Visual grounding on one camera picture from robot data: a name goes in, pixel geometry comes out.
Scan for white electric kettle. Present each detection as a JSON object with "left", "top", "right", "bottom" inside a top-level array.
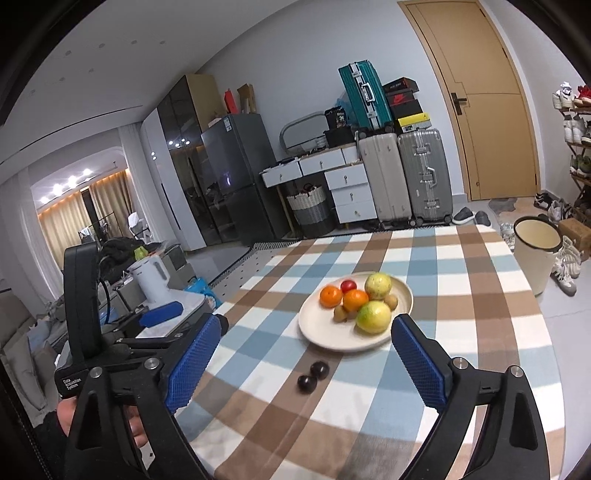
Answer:
[{"left": 127, "top": 254, "right": 171, "bottom": 305}]

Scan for white grey sneakers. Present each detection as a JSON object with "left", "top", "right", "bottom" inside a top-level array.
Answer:
[{"left": 551, "top": 236, "right": 581, "bottom": 296}]

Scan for large orange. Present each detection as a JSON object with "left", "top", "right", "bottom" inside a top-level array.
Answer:
[{"left": 342, "top": 289, "right": 370, "bottom": 313}]

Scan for silver suitcase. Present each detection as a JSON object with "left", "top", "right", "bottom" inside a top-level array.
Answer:
[{"left": 397, "top": 129, "right": 454, "bottom": 227}]

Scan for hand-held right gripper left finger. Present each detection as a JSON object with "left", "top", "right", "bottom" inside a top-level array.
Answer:
[{"left": 65, "top": 313, "right": 229, "bottom": 480}]

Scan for beige suitcase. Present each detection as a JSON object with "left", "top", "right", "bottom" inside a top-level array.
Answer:
[{"left": 358, "top": 131, "right": 414, "bottom": 229}]

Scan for checked tablecloth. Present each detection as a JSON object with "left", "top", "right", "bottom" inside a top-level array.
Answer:
[{"left": 173, "top": 225, "right": 566, "bottom": 480}]

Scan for black cable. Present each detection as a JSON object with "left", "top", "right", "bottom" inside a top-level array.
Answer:
[{"left": 98, "top": 264, "right": 115, "bottom": 325}]

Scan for black storage basket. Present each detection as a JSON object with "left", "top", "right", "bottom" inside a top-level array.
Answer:
[{"left": 323, "top": 128, "right": 354, "bottom": 148}]

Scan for person's left forearm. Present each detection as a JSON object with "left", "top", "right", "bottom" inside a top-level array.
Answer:
[{"left": 32, "top": 415, "right": 70, "bottom": 480}]

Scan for yellow green guava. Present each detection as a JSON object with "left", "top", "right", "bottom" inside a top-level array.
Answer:
[{"left": 355, "top": 300, "right": 393, "bottom": 335}]

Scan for tan wooden door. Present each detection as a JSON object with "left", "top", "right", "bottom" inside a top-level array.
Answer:
[{"left": 398, "top": 0, "right": 542, "bottom": 201}]

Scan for group of shoes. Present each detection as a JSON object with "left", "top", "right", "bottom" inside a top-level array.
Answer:
[{"left": 553, "top": 83, "right": 591, "bottom": 185}]

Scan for tall glossy dark cabinet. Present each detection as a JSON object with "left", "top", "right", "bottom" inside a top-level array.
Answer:
[{"left": 141, "top": 75, "right": 227, "bottom": 252}]

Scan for brown cardboard box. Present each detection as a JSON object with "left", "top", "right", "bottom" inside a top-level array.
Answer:
[{"left": 558, "top": 218, "right": 587, "bottom": 238}]

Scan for blue plastic bag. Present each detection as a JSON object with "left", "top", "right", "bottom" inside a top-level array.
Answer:
[{"left": 185, "top": 277, "right": 218, "bottom": 310}]

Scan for beige curtain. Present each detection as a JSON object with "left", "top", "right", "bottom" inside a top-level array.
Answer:
[{"left": 39, "top": 173, "right": 134, "bottom": 259}]

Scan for wooden shoe rack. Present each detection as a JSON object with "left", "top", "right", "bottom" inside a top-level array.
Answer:
[{"left": 551, "top": 83, "right": 591, "bottom": 222}]

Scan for person's left hand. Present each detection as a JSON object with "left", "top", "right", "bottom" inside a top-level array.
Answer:
[{"left": 55, "top": 398, "right": 149, "bottom": 452}]

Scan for white drawer desk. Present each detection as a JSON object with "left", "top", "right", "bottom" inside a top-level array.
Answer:
[{"left": 260, "top": 145, "right": 377, "bottom": 222}]

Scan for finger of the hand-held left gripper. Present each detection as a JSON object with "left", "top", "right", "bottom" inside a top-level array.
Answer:
[
  {"left": 121, "top": 300, "right": 185, "bottom": 329},
  {"left": 99, "top": 313, "right": 208, "bottom": 365}
]

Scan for cream round plate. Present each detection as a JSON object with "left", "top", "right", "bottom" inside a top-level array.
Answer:
[{"left": 298, "top": 273, "right": 414, "bottom": 354}]

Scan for grey refrigerator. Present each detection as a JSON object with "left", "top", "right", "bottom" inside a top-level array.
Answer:
[{"left": 200, "top": 113, "right": 291, "bottom": 245}]

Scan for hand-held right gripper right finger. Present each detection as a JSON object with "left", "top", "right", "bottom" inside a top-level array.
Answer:
[{"left": 390, "top": 313, "right": 548, "bottom": 480}]

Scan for speckled yellow guava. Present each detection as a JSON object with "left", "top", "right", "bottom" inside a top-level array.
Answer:
[{"left": 364, "top": 272, "right": 393, "bottom": 301}]

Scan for red black shoe box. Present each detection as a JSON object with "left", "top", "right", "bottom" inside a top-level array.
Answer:
[{"left": 386, "top": 90, "right": 421, "bottom": 107}]

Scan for yellow black shoe box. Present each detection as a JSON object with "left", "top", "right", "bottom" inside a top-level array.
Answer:
[{"left": 397, "top": 114, "right": 433, "bottom": 134}]

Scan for oval white mirror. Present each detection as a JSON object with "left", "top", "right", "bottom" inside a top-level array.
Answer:
[{"left": 280, "top": 111, "right": 327, "bottom": 151}]

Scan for teal suitcase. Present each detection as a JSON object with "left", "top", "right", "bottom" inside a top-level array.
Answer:
[{"left": 338, "top": 60, "right": 397, "bottom": 134}]

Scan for woven laundry basket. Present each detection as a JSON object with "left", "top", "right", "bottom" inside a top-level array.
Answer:
[{"left": 286, "top": 183, "right": 334, "bottom": 238}]

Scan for brown cardboard piece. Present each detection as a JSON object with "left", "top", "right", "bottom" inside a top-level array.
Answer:
[{"left": 237, "top": 83, "right": 257, "bottom": 115}]

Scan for cream waste bin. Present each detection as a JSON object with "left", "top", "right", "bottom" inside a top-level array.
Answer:
[{"left": 512, "top": 217, "right": 563, "bottom": 297}]

